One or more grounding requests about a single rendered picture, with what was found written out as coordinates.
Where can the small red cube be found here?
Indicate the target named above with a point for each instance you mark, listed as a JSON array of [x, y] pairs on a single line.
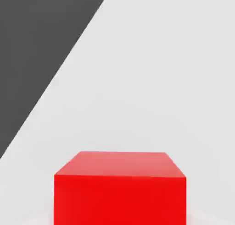
[[120, 195]]

